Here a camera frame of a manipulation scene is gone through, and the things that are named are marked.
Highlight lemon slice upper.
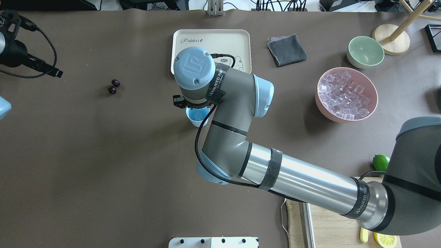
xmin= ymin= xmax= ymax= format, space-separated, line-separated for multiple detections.
xmin=373 ymin=232 xmax=399 ymax=248

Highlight light blue cup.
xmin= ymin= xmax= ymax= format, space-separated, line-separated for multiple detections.
xmin=186 ymin=106 xmax=211 ymax=127

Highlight pink bowl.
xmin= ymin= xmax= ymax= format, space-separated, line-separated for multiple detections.
xmin=315 ymin=67 xmax=379 ymax=123

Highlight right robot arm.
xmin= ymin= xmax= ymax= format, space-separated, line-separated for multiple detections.
xmin=173 ymin=47 xmax=441 ymax=236

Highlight green lime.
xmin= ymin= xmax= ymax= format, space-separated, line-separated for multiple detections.
xmin=373 ymin=154 xmax=390 ymax=172

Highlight wooden glass stand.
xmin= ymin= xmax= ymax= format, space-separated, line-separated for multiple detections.
xmin=372 ymin=0 xmax=440 ymax=55

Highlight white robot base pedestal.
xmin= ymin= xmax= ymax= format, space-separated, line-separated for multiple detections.
xmin=168 ymin=236 xmax=260 ymax=248

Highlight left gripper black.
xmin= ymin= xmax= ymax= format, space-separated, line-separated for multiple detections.
xmin=0 ymin=33 xmax=63 ymax=78

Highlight grey folded cloth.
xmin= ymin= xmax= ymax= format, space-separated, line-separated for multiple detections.
xmin=267 ymin=33 xmax=307 ymax=67

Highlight cream rabbit tray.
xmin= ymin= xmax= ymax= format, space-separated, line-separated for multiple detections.
xmin=170 ymin=29 xmax=252 ymax=74

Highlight green bowl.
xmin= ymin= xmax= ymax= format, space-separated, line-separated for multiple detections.
xmin=346 ymin=36 xmax=384 ymax=69

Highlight yellow plastic knife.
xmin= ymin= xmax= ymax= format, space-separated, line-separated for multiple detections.
xmin=359 ymin=227 xmax=369 ymax=243

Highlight clear ice cubes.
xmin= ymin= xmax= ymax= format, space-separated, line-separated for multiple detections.
xmin=318 ymin=71 xmax=372 ymax=120

